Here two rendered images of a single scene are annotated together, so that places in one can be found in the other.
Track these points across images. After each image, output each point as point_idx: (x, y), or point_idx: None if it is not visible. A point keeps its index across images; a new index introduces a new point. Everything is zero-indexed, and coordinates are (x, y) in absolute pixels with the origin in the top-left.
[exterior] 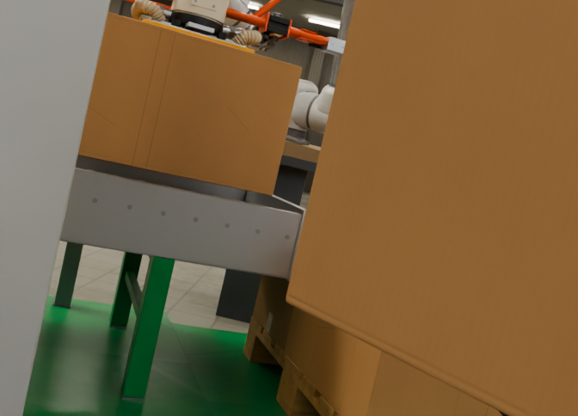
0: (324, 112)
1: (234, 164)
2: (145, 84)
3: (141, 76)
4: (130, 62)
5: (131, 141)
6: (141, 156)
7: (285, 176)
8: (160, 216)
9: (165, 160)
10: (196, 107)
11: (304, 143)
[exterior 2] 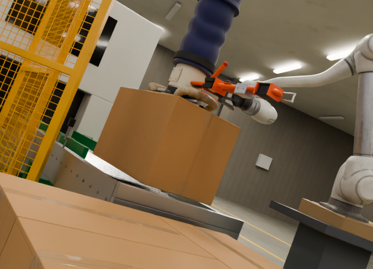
0: (343, 178)
1: (134, 161)
2: (120, 118)
3: (121, 114)
4: (120, 108)
5: (107, 147)
6: (108, 155)
7: (314, 238)
8: (76, 177)
9: (114, 157)
10: (131, 128)
11: (347, 214)
